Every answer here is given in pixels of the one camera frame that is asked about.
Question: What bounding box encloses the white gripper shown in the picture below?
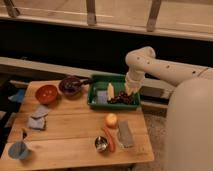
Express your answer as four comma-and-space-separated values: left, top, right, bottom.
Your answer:
125, 72, 144, 95

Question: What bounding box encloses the black brush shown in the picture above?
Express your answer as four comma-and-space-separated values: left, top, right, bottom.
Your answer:
68, 79, 93, 90

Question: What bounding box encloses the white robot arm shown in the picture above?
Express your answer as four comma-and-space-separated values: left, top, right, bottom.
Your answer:
125, 46, 213, 171

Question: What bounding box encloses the blue sponge in tray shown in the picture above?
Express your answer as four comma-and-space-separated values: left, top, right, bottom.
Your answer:
97, 90, 107, 104

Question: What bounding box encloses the green plastic tray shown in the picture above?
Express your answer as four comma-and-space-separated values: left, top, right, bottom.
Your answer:
87, 75, 140, 110

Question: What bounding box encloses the dark grapes bunch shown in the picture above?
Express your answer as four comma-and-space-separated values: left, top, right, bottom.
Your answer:
108, 91, 133, 105

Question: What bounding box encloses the yellow corn cob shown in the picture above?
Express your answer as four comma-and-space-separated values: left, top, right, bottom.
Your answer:
107, 83, 114, 101

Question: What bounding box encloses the orange fruit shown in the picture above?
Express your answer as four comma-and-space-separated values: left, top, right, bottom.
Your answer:
105, 113, 118, 128

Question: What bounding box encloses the purple bowl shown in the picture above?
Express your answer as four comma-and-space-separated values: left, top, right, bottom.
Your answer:
58, 76, 82, 97

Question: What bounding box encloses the orange carrot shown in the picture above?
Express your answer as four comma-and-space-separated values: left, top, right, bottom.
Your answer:
101, 127, 115, 153

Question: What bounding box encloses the small metal cup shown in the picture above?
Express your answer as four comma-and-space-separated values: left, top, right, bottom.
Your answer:
95, 136, 108, 152

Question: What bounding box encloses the red bowl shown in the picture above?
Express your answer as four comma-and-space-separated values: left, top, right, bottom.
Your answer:
35, 85, 58, 105

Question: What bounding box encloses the grey cloth upper left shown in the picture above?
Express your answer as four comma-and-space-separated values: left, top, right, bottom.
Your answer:
31, 105, 50, 119

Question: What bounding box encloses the grey cloth lower left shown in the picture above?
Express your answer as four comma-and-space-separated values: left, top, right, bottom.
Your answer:
28, 117, 45, 130

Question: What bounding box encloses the blue cloth off table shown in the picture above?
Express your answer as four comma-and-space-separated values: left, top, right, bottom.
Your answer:
9, 89, 26, 103

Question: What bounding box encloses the blue cup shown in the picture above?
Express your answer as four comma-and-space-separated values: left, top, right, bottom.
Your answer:
8, 141, 29, 160

